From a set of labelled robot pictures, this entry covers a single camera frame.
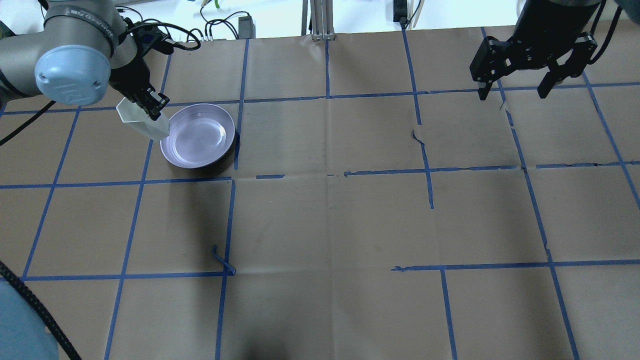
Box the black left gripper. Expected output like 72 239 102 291
109 55 170 121

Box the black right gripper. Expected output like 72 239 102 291
470 5 599 101

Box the white geometric cup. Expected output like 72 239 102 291
116 98 170 141

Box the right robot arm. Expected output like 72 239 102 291
470 0 639 101

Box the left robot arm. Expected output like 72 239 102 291
0 0 169 120

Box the lilac plate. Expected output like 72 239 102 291
159 104 236 169

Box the black power adapter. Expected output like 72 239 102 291
237 14 256 40

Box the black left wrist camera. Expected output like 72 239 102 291
131 25 174 58

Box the aluminium frame post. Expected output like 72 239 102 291
301 0 336 42

